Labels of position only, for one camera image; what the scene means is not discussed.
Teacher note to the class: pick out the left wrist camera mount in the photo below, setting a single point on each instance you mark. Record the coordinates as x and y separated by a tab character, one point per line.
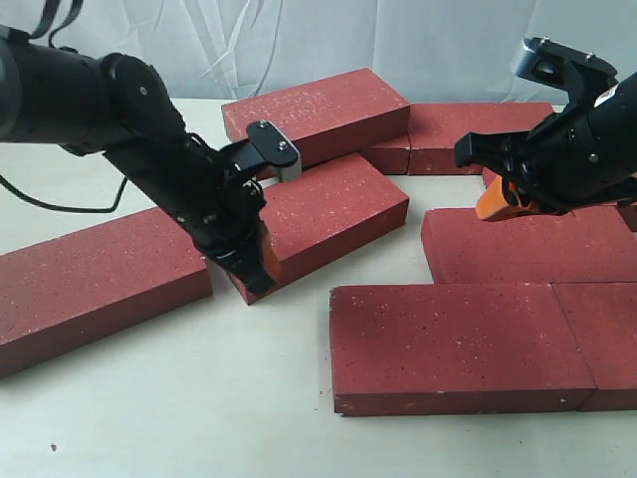
265	147

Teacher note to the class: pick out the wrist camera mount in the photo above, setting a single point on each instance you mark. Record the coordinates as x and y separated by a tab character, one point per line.
582	76
265	147

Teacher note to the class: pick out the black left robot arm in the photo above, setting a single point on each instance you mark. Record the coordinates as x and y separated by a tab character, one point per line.
119	107

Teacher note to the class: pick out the red brick under tilted brick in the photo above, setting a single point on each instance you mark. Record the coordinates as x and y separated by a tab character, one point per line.
389	157

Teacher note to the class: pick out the red brick with white speck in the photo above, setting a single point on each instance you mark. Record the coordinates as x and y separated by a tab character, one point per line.
328	118

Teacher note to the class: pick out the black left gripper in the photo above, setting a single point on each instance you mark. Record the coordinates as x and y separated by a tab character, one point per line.
212	193

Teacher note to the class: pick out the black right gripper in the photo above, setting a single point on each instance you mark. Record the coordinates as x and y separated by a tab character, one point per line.
572	160

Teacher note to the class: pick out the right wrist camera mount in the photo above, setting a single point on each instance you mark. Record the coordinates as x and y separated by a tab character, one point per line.
582	76

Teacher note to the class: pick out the red brick front large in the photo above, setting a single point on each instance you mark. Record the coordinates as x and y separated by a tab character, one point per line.
453	349

